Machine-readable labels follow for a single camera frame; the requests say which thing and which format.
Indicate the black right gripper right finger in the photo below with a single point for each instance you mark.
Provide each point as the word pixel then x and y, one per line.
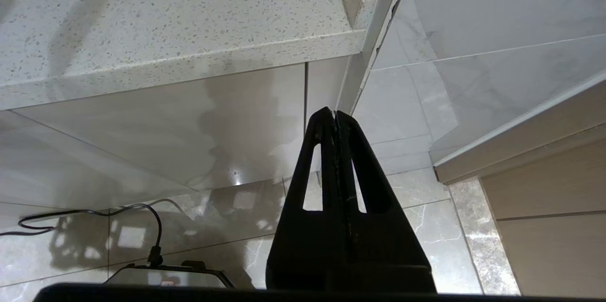
pixel 388 245

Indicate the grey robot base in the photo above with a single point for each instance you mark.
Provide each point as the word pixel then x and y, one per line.
pixel 189 277

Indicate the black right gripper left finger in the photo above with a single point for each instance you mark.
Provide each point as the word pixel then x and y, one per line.
pixel 307 245

